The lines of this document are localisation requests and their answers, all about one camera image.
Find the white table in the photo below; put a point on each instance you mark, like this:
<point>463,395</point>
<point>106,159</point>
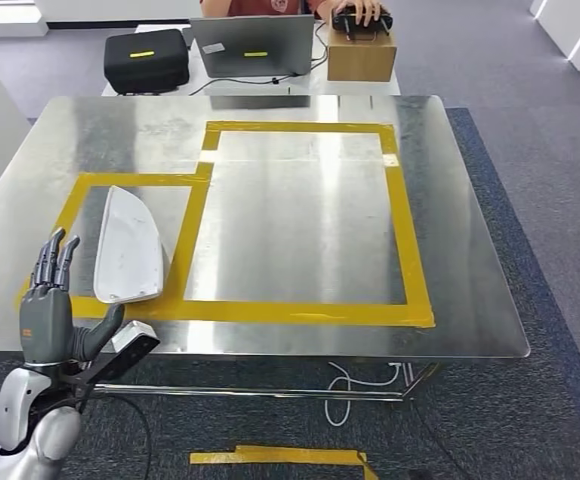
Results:
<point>355,87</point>

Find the person at desk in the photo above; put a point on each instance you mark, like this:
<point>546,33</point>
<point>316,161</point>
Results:
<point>255,6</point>

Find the black carry case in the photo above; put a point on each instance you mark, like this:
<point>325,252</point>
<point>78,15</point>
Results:
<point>145,63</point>

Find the black remote controller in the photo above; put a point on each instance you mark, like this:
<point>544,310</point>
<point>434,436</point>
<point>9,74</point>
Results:
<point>385,23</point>

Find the cardboard box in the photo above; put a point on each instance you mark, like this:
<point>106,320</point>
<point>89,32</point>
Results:
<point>362,63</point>

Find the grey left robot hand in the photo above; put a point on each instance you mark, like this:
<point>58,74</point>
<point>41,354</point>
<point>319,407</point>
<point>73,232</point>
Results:
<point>45,324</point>

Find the white plastic car part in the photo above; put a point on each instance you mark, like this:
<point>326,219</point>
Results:
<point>127,252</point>

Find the large yellow tape rectangle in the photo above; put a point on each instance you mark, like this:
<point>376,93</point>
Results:
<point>405,252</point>

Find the steel workbench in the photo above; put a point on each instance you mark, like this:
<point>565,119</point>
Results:
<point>294,232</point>

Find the grey laptop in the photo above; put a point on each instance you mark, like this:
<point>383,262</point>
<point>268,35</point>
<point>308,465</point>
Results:
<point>255,46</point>

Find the small yellow tape rectangle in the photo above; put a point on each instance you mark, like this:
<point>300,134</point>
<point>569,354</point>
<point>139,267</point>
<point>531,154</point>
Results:
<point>134,179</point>

